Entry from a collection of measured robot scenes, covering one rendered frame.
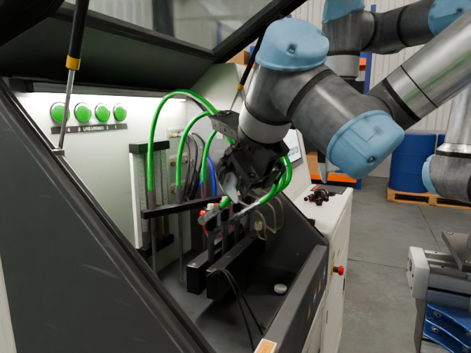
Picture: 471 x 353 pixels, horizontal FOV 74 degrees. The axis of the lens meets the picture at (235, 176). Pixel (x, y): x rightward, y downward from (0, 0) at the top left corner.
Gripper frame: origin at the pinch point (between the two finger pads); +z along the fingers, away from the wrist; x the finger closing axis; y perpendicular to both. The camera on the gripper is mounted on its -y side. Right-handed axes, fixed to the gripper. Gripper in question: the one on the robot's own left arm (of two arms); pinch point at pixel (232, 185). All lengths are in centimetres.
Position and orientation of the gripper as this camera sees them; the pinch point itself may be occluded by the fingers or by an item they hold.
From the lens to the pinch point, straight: 64.1
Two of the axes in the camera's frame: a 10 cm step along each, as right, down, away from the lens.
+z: -1.9, 5.4, 8.2
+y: 4.8, 7.8, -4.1
